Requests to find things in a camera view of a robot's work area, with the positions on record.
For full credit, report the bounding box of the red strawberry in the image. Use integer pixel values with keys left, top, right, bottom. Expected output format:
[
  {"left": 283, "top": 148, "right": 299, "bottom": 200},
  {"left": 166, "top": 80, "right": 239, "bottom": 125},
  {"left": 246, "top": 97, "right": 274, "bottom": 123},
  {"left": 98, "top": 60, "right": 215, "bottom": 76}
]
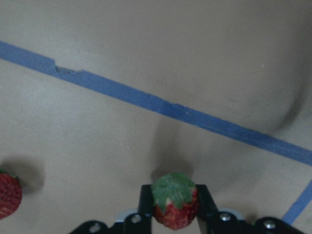
[
  {"left": 0, "top": 170, "right": 22, "bottom": 220},
  {"left": 151, "top": 172, "right": 198, "bottom": 231}
]

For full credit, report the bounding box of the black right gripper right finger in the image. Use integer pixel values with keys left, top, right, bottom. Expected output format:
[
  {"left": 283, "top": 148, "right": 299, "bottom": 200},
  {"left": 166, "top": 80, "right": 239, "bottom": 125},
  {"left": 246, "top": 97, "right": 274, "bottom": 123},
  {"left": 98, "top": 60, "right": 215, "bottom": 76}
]
[{"left": 196, "top": 184, "right": 218, "bottom": 234}]

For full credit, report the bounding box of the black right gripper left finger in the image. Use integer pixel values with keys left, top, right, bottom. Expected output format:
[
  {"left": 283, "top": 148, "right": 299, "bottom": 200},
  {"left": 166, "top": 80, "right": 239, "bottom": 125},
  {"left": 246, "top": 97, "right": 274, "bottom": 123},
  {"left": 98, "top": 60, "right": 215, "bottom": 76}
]
[{"left": 137, "top": 185, "right": 154, "bottom": 234}]

